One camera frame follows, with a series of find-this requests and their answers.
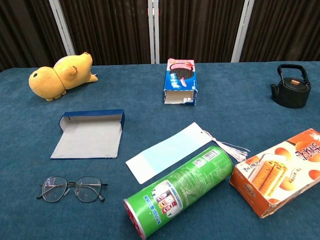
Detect blue glasses case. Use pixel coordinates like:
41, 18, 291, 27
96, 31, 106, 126
50, 108, 126, 160

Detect white screen frame post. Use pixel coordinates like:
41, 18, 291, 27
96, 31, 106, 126
48, 0, 76, 57
147, 0, 160, 65
230, 0, 255, 63

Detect blue table cloth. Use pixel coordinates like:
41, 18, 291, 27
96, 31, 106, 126
0, 60, 320, 240

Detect blue cookie box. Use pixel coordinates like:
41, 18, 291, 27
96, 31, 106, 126
163, 57, 198, 106

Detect orange egg roll box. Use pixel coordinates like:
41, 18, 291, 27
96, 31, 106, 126
229, 128, 320, 219

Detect black wire-frame eyeglasses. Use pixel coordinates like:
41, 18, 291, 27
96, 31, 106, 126
36, 175, 109, 204

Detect dark brown pleated curtain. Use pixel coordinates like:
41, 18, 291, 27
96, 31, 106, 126
0, 0, 320, 72

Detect yellow plush animal toy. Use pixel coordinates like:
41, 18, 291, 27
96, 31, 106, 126
28, 51, 99, 102

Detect white tasselled bookmark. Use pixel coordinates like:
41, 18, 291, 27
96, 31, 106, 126
125, 121, 251, 185

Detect green chips can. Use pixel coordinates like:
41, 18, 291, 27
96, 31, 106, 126
122, 145, 234, 234

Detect black cast iron kettle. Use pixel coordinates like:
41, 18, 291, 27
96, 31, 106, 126
269, 63, 312, 109

